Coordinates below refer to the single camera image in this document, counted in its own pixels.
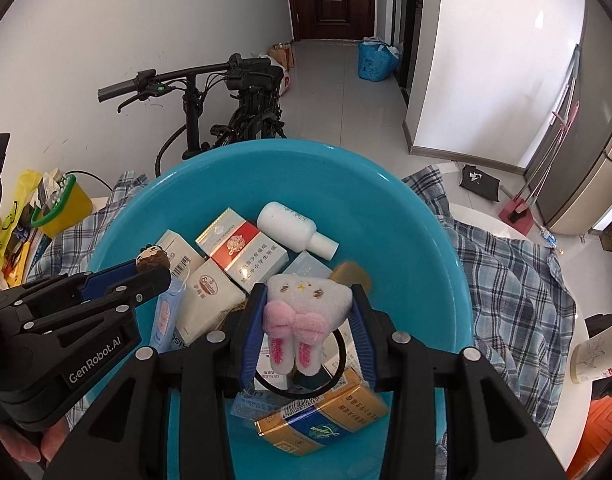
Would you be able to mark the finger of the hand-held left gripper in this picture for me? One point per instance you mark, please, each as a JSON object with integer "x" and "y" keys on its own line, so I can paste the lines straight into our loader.
{"x": 105, "y": 280}
{"x": 145, "y": 285}

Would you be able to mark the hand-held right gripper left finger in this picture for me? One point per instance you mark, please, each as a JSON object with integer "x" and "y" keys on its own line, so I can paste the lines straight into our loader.
{"x": 251, "y": 330}

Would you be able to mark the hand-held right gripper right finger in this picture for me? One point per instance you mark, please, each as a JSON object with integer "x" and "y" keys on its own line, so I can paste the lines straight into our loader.
{"x": 363, "y": 335}

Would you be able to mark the small brown-haired doll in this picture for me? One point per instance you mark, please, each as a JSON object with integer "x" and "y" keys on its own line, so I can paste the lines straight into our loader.
{"x": 153, "y": 259}

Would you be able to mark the white plush toy headband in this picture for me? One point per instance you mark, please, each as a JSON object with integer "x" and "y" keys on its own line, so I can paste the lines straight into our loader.
{"x": 311, "y": 295}

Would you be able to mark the blue plastic basin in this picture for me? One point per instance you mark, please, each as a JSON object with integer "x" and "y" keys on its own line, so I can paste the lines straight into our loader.
{"x": 411, "y": 220}

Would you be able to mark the person's left hand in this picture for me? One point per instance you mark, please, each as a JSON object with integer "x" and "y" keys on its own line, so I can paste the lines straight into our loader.
{"x": 50, "y": 445}

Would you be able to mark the pink and blue tube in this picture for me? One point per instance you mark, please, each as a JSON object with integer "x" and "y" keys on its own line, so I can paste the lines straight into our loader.
{"x": 165, "y": 315}

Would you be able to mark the white tissue packet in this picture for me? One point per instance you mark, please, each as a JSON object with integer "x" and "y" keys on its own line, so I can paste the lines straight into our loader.
{"x": 210, "y": 300}

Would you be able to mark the white barcode box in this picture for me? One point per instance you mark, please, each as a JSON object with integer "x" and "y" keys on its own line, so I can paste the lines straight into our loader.
{"x": 183, "y": 250}

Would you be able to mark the blue tissue packet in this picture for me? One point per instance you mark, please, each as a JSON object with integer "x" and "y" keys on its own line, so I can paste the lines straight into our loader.
{"x": 251, "y": 402}

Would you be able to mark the yellow container with green rim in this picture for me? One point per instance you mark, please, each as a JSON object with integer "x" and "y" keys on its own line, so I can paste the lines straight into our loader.
{"x": 70, "y": 210}

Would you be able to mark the light blue box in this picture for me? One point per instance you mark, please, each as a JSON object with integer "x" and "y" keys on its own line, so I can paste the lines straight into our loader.
{"x": 306, "y": 265}

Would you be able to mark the red and white box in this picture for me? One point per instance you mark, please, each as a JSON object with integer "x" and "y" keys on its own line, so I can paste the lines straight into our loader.
{"x": 235, "y": 245}

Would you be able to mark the gold and blue box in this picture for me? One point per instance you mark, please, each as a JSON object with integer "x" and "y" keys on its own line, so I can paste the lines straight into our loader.
{"x": 326, "y": 415}

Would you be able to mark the white green packet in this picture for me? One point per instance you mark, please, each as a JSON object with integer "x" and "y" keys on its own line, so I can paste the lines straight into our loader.
{"x": 48, "y": 190}

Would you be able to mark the white plastic bottle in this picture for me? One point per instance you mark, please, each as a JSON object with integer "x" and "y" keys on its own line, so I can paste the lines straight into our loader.
{"x": 286, "y": 222}

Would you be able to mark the yellow plastic bag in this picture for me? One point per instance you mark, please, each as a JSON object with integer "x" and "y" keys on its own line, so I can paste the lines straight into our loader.
{"x": 15, "y": 210}

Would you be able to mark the blue plaid cloth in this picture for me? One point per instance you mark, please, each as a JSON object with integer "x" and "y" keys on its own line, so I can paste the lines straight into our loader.
{"x": 511, "y": 280}

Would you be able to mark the black bag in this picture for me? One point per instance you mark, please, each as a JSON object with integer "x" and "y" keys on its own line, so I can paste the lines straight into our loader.
{"x": 478, "y": 182}

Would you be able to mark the red dustpan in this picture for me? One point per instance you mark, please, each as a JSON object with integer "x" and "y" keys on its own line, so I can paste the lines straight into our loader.
{"x": 516, "y": 212}

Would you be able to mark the black folding bicycle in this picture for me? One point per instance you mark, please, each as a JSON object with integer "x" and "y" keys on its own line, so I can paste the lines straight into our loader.
{"x": 246, "y": 110}

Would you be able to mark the clear water bottle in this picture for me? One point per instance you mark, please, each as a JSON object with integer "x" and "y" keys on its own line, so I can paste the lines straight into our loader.
{"x": 548, "y": 240}

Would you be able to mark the white paper cup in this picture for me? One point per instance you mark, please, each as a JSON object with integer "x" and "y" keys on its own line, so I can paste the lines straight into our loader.
{"x": 596, "y": 357}

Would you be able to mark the white plastic bag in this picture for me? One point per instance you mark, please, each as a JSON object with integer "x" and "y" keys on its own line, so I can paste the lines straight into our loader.
{"x": 285, "y": 82}

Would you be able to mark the orange stool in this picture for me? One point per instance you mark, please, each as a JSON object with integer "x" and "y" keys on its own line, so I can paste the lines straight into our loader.
{"x": 606, "y": 435}

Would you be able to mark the cardboard box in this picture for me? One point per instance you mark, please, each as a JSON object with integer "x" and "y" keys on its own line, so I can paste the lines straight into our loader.
{"x": 283, "y": 55}

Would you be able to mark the blue woven bag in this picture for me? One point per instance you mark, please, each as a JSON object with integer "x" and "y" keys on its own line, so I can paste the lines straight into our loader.
{"x": 376, "y": 62}

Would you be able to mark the grey refrigerator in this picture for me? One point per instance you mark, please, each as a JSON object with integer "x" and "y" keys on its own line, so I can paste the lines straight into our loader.
{"x": 586, "y": 160}

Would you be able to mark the black framed glass door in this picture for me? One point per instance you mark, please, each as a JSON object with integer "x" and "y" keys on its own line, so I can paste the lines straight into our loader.
{"x": 408, "y": 25}

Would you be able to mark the dark wooden door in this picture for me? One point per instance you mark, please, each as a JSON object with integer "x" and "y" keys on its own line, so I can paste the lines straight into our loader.
{"x": 336, "y": 0}

